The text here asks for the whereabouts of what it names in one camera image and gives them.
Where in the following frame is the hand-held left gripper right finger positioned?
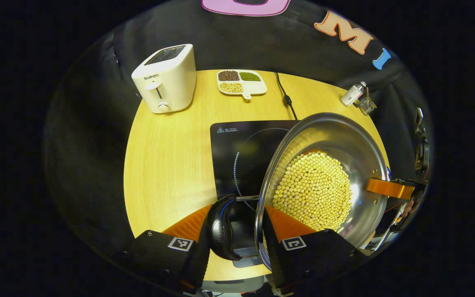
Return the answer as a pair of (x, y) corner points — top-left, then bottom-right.
(262, 205), (368, 295)

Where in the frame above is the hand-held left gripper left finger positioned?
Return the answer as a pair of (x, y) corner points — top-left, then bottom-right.
(122, 202), (213, 295)

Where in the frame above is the steel pot with black handles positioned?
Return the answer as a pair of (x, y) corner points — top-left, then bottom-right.
(207, 112), (390, 271)

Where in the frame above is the black induction cooktop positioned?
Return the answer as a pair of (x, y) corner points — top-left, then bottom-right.
(210, 120), (304, 269)

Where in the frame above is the clear glass cup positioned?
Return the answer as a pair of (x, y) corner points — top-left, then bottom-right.
(359, 96), (377, 116)

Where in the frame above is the pile of soybeans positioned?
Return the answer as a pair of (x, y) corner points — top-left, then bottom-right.
(272, 151), (353, 231)

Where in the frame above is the clear bottle with pink label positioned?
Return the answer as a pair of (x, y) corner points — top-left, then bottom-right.
(340, 81), (367, 107)

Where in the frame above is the white toaster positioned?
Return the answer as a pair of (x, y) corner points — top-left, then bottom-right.
(131, 44), (197, 114)

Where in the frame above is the white divided dish with beans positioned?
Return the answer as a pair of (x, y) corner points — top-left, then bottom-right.
(216, 69), (268, 100)

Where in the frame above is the black power cable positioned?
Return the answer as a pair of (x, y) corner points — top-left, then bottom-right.
(273, 72), (299, 121)

